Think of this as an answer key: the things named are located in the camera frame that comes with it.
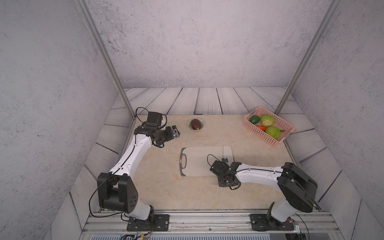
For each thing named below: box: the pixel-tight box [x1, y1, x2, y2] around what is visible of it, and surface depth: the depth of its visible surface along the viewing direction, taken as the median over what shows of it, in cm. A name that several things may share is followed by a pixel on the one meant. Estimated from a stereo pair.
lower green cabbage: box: [265, 126, 286, 140], surface depth 101 cm
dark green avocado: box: [249, 115, 261, 125], surface depth 115 cm
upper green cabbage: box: [260, 114, 275, 128], surface depth 111 cm
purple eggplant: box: [191, 119, 201, 130], surface depth 113 cm
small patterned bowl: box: [188, 118, 204, 132], surface depth 113 cm
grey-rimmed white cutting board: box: [179, 146, 235, 177], surface depth 98 cm
